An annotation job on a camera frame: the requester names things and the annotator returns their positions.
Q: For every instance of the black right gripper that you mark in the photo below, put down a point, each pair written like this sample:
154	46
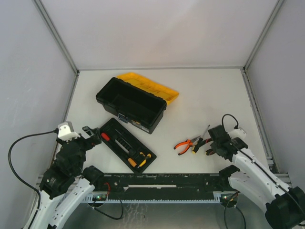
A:
217	143

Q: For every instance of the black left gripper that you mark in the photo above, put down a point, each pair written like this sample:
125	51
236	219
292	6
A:
88	140

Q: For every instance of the red handled screwdriver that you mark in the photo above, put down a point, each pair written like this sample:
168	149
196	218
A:
116	146

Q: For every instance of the black toolbox tray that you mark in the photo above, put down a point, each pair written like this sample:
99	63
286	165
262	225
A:
133	153

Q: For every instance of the yellow black plastic toolbox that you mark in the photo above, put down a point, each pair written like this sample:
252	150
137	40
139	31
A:
136	99

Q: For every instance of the yellow black small screwdriver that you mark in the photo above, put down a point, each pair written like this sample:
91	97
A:
146	157

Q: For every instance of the thin metal rod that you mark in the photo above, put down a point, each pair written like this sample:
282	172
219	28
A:
125	139

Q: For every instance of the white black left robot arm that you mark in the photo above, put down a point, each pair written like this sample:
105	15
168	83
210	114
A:
66	183

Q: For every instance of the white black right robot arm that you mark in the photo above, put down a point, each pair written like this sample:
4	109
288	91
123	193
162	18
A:
282	205

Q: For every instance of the black orange combination pliers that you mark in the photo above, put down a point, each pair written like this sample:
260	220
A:
209	151

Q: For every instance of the black orange long screwdriver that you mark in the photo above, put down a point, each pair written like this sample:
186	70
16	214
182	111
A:
201	141

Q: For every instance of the orange needle nose pliers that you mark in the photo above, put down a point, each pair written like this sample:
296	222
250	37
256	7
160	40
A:
188	142

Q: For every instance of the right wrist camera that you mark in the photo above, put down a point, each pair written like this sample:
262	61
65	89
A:
239	132

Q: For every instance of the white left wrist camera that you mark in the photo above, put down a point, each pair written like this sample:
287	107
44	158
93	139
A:
66	132

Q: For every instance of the grey cable duct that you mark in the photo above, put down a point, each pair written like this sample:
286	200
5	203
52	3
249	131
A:
114	198

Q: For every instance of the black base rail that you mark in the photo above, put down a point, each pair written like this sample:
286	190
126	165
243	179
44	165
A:
206	182

